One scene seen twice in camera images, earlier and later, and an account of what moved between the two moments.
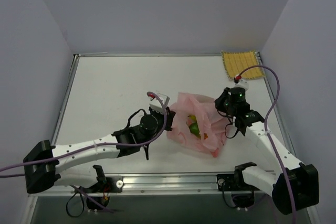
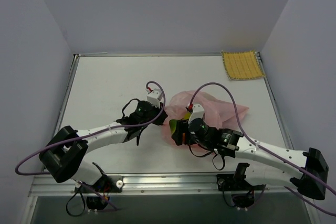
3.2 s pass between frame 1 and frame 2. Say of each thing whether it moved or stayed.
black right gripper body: moved
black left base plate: stayed
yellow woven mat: stayed
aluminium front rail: stayed
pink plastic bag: moved
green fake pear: moved
